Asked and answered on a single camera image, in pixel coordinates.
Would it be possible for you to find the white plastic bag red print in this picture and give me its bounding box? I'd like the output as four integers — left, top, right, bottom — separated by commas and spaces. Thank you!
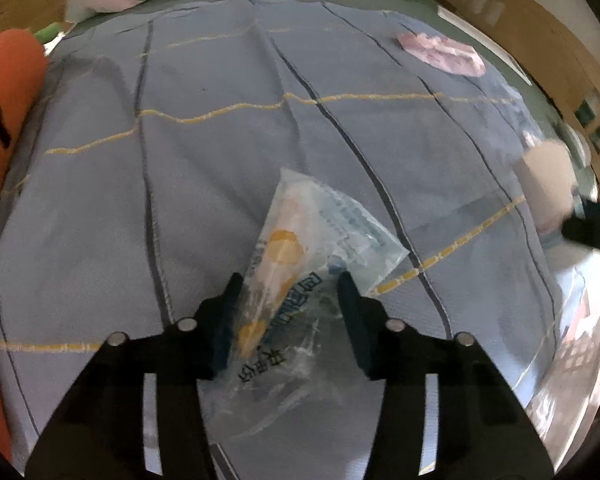
525, 270, 600, 443

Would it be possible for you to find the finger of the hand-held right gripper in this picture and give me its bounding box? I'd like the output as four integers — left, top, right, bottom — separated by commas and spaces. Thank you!
561, 197, 600, 264

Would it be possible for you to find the orange carrot plush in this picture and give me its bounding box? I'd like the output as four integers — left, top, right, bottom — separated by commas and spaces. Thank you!
0, 22, 63, 463

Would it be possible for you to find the clear plastic wrapper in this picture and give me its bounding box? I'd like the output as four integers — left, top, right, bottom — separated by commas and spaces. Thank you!
200, 167, 411, 441

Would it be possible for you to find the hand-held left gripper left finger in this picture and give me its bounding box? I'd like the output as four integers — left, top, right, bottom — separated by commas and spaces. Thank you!
24, 272, 246, 480

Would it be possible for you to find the blue checked blanket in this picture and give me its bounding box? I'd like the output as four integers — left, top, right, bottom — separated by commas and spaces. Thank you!
0, 0, 581, 480

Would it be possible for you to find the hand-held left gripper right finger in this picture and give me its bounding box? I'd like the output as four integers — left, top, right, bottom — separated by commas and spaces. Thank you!
336, 271, 561, 480

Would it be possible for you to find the pink white crumpled wrapper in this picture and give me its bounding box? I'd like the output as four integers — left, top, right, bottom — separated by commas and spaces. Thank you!
397, 32, 486, 79

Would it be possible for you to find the wooden headboard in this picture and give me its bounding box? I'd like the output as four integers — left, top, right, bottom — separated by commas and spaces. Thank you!
445, 0, 600, 196

